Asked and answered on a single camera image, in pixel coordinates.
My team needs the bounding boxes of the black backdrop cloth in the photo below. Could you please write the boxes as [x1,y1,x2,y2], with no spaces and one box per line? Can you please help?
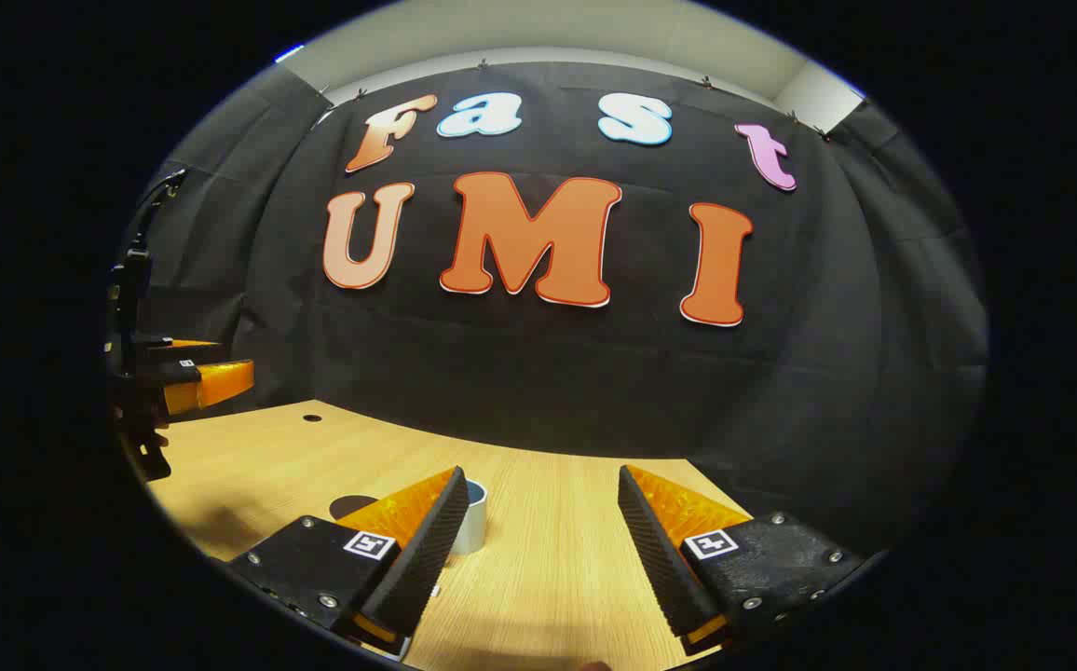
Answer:
[129,61,991,560]

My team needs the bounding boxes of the light blue cup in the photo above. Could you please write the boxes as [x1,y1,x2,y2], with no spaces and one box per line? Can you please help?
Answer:
[450,479,488,556]

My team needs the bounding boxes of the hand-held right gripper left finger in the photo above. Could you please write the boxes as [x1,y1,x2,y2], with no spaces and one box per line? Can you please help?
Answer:
[226,466,471,658]

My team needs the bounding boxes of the wooden desktop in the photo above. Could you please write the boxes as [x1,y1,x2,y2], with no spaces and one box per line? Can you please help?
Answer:
[143,399,754,671]

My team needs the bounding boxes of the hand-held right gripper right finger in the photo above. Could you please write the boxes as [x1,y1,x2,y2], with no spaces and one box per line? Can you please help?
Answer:
[618,464,866,656]

